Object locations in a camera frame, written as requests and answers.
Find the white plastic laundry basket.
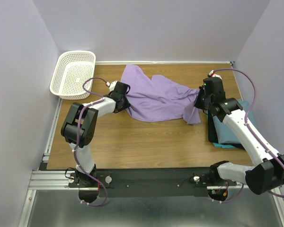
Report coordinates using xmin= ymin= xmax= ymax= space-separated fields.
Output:
xmin=50 ymin=51 xmax=96 ymax=100

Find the folded teal t shirt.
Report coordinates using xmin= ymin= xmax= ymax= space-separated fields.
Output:
xmin=213 ymin=99 xmax=257 ymax=144

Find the purple t shirt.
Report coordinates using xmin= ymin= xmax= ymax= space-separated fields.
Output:
xmin=121 ymin=64 xmax=201 ymax=125

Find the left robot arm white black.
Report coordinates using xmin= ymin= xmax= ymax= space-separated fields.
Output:
xmin=61 ymin=81 xmax=131 ymax=186

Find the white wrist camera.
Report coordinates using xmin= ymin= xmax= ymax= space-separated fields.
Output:
xmin=106 ymin=80 xmax=118 ymax=91
xmin=208 ymin=70 xmax=222 ymax=79

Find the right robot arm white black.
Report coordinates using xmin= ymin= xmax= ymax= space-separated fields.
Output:
xmin=195 ymin=77 xmax=284 ymax=195

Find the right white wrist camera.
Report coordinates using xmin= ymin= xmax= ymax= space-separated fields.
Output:
xmin=208 ymin=70 xmax=222 ymax=79

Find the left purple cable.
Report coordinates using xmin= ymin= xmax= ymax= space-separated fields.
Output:
xmin=72 ymin=77 xmax=109 ymax=207

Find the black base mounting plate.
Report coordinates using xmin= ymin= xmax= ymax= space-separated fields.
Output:
xmin=64 ymin=167 xmax=236 ymax=204

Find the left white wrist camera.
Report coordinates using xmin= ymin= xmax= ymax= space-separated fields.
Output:
xmin=106 ymin=80 xmax=118 ymax=91

